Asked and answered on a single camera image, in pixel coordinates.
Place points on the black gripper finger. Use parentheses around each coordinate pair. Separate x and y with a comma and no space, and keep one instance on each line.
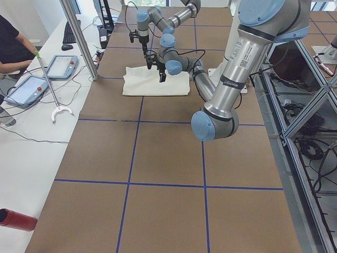
(145,51)
(162,77)

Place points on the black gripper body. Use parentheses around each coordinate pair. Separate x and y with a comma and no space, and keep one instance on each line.
(159,67)
(144,44)

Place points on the cream long-sleeve cat shirt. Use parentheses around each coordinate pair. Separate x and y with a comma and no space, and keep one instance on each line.
(140,81)

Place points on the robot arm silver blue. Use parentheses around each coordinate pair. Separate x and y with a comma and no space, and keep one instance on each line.
(166,25)
(261,23)

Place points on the black keyboard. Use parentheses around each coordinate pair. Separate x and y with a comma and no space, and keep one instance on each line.
(68,37)

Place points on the black computer mouse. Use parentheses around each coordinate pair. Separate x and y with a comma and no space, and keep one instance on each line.
(66,47)

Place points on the far teach pendant blue grey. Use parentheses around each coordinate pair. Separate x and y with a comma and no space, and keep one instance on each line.
(62,67)

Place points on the teach pendant blue grey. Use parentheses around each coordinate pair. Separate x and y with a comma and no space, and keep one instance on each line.
(27,92)
(62,67)

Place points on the reacher grabber stick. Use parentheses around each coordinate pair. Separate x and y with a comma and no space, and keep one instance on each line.
(59,108)

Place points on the near teach pendant blue grey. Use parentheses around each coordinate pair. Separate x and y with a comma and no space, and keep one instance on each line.
(27,92)

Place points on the person in dark shirt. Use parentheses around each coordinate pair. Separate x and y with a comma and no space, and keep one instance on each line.
(17,51)

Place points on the red bottle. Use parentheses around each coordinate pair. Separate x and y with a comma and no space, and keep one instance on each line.
(16,220)

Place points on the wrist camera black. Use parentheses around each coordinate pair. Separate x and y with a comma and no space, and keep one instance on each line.
(133,35)
(151,60)

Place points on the white camera mast base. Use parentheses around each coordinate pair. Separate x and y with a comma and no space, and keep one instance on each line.
(227,68)

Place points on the aluminium frame post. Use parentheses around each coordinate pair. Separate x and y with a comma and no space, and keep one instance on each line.
(71,17)

